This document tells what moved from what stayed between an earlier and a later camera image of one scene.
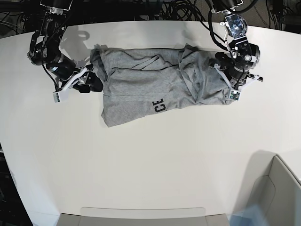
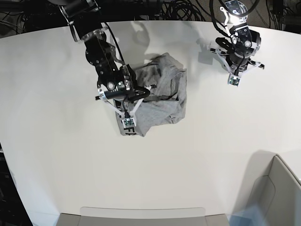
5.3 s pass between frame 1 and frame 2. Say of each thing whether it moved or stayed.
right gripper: moved
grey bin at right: stayed
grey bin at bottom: stayed
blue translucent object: stayed
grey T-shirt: moved
